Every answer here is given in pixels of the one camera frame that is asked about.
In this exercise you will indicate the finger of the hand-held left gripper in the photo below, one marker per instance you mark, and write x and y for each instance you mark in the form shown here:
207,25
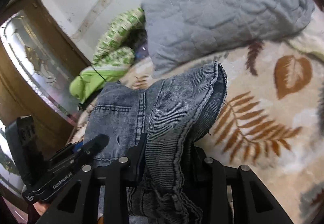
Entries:
64,153
97,143

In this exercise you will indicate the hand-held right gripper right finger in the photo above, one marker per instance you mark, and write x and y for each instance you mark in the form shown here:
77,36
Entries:
201,163

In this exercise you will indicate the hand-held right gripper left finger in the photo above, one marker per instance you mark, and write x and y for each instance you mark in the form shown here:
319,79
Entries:
138,160

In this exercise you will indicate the blue denim pants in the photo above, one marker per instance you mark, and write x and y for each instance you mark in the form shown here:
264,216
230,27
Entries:
172,102

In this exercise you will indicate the person's left hand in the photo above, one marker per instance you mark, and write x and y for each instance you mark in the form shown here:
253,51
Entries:
42,208

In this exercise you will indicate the wooden cabinet with glass door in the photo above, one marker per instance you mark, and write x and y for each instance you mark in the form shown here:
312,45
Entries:
15,82

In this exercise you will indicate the leaf print blanket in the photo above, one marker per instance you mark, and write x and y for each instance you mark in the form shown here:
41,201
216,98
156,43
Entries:
265,125

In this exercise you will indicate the grey quilted pillow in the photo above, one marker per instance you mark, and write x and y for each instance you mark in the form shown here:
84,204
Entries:
215,11

